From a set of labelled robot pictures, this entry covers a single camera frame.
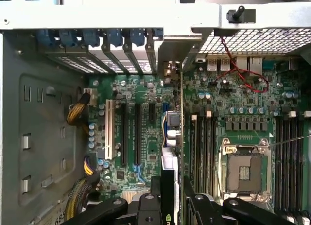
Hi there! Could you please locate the thin metal locking lever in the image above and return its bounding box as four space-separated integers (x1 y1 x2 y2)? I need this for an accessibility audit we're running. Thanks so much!
271 135 311 146

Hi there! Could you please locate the grey metal PC case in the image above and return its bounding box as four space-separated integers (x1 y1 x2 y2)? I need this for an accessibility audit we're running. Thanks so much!
0 0 311 225

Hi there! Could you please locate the black RAM slot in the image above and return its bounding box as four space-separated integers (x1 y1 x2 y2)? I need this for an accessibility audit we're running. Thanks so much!
291 110 298 211
190 114 198 194
204 110 211 194
210 114 217 194
276 112 284 211
283 112 291 211
197 114 204 194
298 112 305 211

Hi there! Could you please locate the thick yellow black wire bundle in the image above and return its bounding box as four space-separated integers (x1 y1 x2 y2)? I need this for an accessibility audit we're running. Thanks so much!
64 156 102 222

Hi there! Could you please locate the white expansion slot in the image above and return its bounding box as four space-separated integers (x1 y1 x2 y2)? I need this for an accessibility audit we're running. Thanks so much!
105 99 115 160

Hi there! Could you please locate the green motherboard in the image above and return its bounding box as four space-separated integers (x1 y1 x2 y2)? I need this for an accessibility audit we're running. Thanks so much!
85 57 311 225

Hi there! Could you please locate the CPU socket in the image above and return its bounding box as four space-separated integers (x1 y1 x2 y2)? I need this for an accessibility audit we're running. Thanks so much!
218 137 274 204

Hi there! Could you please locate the red black twisted wire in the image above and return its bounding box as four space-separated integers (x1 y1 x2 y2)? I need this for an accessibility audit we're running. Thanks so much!
210 36 269 93

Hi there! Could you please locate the short black expansion slot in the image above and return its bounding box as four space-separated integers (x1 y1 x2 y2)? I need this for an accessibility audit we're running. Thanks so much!
148 103 156 122

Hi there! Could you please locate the silver chipset heatsink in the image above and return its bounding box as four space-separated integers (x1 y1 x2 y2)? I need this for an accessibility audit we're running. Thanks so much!
121 190 149 203

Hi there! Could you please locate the blue expansion slot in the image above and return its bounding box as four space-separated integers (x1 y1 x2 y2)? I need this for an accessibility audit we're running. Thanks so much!
163 102 170 148

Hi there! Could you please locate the rear I/O port block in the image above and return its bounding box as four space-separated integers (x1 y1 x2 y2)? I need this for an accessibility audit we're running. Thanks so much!
206 56 264 76

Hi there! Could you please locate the black case intrusion switch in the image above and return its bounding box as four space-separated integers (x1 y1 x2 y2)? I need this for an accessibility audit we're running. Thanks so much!
226 5 256 24

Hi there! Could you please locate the metal socket cover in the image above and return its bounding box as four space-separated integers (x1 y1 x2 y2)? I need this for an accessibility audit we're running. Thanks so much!
225 190 272 204

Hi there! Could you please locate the perforated metal slot cover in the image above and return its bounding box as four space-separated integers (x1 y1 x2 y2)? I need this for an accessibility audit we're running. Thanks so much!
46 52 89 74
80 56 115 74

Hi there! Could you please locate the long black expansion slot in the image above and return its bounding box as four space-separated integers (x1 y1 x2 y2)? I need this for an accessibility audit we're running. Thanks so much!
134 103 142 165
121 101 129 166

